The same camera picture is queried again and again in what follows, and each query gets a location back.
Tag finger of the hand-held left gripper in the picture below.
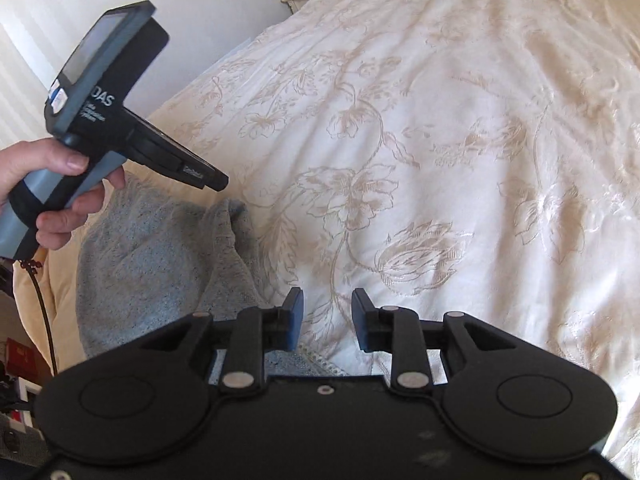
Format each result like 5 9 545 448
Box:
199 156 230 192

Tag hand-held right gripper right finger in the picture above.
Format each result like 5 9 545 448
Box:
351 287 518 392

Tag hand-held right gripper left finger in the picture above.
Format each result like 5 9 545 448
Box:
135 287 305 393

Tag grey-blue pants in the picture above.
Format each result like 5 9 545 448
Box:
75 172 346 377

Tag person's left hand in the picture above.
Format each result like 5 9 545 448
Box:
0 137 126 250

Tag bed with cream embroidered bedspread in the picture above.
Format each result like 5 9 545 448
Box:
12 0 640 478

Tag dark red box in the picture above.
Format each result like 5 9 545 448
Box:
4 337 39 377

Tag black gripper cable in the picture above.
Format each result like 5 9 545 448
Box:
19 258 57 377

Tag white frame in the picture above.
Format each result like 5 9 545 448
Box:
9 379 42 427

